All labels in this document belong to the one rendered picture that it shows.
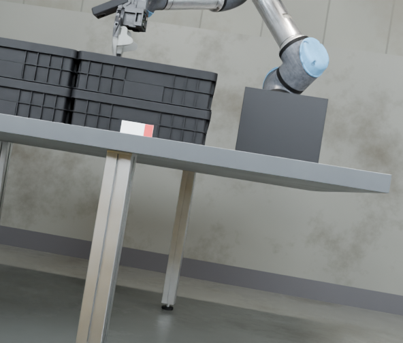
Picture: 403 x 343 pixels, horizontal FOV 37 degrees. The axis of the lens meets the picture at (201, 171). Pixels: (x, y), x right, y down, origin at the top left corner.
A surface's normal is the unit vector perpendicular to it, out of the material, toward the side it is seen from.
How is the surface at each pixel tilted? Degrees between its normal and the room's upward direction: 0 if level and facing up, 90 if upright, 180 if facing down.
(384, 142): 90
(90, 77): 90
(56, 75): 90
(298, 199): 90
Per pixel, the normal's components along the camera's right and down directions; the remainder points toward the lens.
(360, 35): -0.09, -0.03
